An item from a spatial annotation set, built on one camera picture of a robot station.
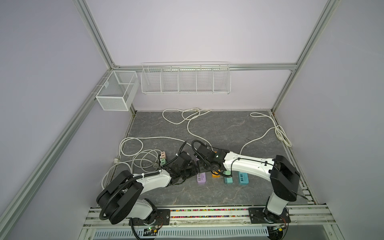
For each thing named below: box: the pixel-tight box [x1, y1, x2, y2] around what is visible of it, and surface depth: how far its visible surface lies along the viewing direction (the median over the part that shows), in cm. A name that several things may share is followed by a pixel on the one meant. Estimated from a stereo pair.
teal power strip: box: [238, 171, 249, 185], surface depth 84 cm
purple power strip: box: [197, 172, 206, 183], surface depth 86 cm
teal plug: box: [224, 176, 233, 184], surface depth 85 cm
